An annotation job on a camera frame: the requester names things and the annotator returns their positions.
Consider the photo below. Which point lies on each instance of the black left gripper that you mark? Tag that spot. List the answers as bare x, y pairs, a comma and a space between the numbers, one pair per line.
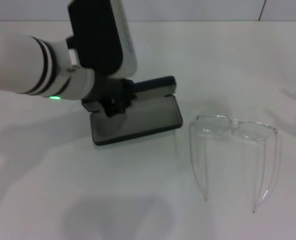
112, 90

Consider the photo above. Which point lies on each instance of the black glasses case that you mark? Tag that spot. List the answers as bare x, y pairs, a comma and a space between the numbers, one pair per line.
142, 120

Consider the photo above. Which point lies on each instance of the clear white glasses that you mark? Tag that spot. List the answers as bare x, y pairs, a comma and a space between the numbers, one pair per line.
212, 125

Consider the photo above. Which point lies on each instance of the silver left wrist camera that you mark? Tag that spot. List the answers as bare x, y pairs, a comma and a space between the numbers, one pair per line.
100, 37

